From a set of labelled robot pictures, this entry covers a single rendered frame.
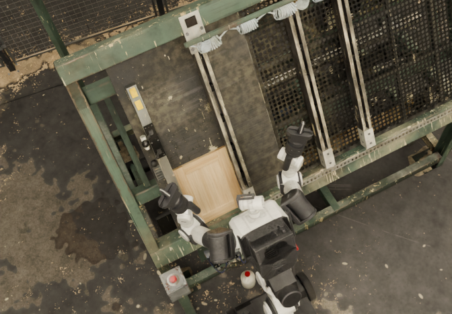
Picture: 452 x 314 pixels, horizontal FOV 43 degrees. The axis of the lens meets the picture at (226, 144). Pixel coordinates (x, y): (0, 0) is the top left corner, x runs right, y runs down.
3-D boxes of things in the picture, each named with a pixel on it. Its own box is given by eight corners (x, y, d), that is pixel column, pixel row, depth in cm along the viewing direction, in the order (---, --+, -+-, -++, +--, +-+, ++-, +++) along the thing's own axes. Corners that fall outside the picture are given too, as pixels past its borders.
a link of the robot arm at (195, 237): (206, 228, 308) (224, 236, 288) (188, 245, 304) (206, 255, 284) (193, 212, 305) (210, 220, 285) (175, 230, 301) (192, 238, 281)
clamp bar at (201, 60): (241, 203, 332) (257, 224, 312) (172, 13, 271) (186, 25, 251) (256, 195, 334) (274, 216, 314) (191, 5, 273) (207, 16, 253)
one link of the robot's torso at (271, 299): (302, 312, 331) (293, 270, 298) (275, 327, 328) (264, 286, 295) (289, 292, 341) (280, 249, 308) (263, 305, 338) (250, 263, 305)
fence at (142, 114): (187, 229, 327) (190, 233, 324) (124, 85, 278) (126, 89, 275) (196, 226, 328) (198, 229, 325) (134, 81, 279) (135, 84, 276)
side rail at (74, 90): (144, 243, 328) (149, 254, 319) (60, 76, 272) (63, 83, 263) (155, 239, 329) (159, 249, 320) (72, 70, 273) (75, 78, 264)
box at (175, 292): (172, 302, 321) (167, 294, 305) (164, 284, 326) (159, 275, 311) (192, 293, 323) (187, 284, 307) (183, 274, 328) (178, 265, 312)
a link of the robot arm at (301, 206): (311, 201, 294) (315, 211, 280) (296, 212, 295) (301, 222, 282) (296, 185, 291) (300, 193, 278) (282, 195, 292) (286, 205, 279)
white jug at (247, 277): (245, 292, 396) (244, 284, 379) (239, 279, 401) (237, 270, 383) (257, 285, 398) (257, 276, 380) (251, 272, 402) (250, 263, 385)
